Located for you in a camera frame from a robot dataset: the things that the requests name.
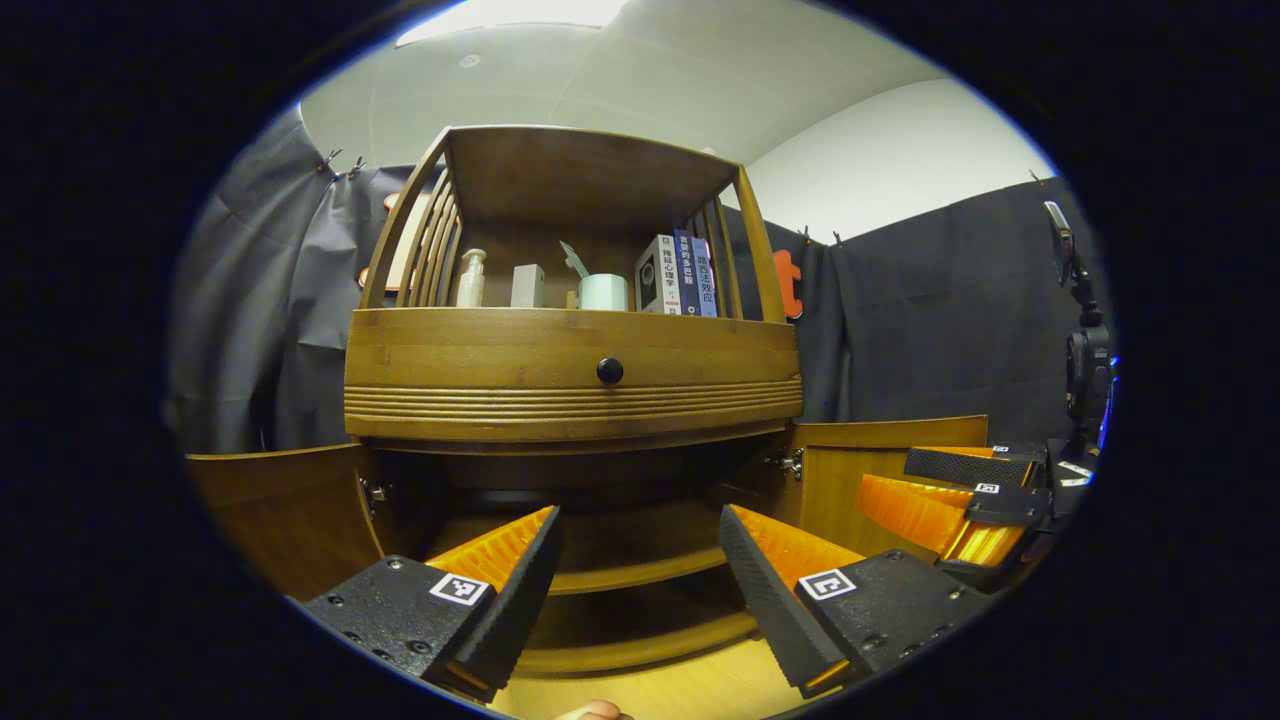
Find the black round drawer knob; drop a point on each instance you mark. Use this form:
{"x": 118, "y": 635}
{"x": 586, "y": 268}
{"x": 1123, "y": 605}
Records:
{"x": 610, "y": 371}

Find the ceiling light panel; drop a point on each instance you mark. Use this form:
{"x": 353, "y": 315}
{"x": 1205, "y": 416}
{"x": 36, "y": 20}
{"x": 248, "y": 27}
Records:
{"x": 510, "y": 15}

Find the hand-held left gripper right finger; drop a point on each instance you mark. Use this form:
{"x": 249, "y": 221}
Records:
{"x": 765, "y": 600}

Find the grey boxed book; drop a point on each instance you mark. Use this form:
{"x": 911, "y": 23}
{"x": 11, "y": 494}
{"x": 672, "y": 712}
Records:
{"x": 655, "y": 275}

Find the white scraper tool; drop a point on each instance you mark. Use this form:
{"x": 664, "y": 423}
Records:
{"x": 574, "y": 260}

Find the wooden double-door shoe cabinet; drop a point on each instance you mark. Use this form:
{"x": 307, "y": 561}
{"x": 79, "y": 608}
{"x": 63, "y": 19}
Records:
{"x": 580, "y": 170}

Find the dark blue book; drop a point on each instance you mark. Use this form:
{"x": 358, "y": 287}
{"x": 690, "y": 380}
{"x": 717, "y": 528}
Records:
{"x": 686, "y": 272}

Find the wooden ribbed drawer front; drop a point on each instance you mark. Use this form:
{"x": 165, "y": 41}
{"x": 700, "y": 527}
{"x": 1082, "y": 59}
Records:
{"x": 480, "y": 350}

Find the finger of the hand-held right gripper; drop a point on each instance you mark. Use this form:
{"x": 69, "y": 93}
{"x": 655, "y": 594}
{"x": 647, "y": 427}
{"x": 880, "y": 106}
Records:
{"x": 970, "y": 468}
{"x": 1005, "y": 505}

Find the white round cup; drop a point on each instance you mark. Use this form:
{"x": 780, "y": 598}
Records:
{"x": 603, "y": 292}

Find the black backdrop cloth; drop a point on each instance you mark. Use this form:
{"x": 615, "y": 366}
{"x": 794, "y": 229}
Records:
{"x": 920, "y": 320}

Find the metal door hinge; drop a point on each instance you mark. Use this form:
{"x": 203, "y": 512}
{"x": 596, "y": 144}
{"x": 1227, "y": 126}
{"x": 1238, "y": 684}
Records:
{"x": 375, "y": 491}
{"x": 790, "y": 463}

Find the phone on stand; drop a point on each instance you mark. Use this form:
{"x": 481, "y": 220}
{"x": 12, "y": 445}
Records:
{"x": 1058, "y": 240}

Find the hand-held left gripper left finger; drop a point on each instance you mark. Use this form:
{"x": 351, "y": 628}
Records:
{"x": 525, "y": 590}

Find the small white box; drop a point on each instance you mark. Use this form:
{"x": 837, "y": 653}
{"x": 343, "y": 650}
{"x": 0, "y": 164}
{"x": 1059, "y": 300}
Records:
{"x": 527, "y": 287}

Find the white pump bottle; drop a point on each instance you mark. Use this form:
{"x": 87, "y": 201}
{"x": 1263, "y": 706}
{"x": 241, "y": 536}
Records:
{"x": 470, "y": 282}

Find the light blue book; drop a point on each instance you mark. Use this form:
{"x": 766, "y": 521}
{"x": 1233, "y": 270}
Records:
{"x": 704, "y": 277}

